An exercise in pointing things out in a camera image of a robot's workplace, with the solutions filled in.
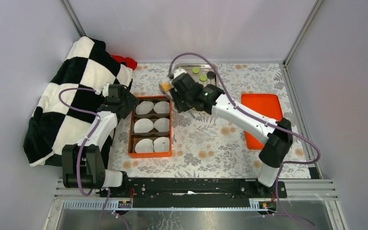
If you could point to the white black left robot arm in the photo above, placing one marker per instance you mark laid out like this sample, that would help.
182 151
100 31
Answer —
82 163

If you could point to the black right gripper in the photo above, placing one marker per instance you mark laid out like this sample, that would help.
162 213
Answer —
175 94

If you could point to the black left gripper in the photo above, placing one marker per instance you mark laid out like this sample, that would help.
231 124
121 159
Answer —
132 101

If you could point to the stainless steel tray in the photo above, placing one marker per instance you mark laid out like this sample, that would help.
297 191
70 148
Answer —
187 68

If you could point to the red cloth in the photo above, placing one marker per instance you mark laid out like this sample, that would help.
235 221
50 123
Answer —
127 61

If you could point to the green cookie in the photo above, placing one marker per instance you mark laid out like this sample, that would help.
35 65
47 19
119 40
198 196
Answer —
195 70
203 78

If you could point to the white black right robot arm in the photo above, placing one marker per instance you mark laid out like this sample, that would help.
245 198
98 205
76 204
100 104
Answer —
275 135

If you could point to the white paper cookie liner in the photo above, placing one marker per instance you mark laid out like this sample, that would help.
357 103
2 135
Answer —
161 144
145 107
162 125
162 107
143 125
144 146

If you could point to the orange box lid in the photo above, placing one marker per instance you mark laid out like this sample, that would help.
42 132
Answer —
268 105

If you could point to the black cookie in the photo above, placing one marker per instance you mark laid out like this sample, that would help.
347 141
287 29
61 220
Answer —
211 75

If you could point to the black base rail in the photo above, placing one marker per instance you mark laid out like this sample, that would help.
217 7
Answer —
195 193

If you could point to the black white checkered blanket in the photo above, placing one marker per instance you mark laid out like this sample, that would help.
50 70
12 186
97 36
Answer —
84 72

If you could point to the yellow cookie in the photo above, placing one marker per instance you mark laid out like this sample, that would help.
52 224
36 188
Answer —
165 87

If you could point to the orange cookie box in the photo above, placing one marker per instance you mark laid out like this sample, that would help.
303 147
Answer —
150 134

